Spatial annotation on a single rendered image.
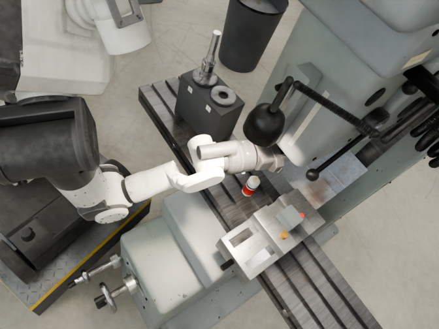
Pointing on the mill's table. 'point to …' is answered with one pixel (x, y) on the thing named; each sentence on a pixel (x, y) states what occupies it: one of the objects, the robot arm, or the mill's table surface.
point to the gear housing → (375, 36)
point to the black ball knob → (409, 88)
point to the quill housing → (326, 90)
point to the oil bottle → (251, 186)
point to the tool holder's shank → (213, 47)
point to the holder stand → (208, 105)
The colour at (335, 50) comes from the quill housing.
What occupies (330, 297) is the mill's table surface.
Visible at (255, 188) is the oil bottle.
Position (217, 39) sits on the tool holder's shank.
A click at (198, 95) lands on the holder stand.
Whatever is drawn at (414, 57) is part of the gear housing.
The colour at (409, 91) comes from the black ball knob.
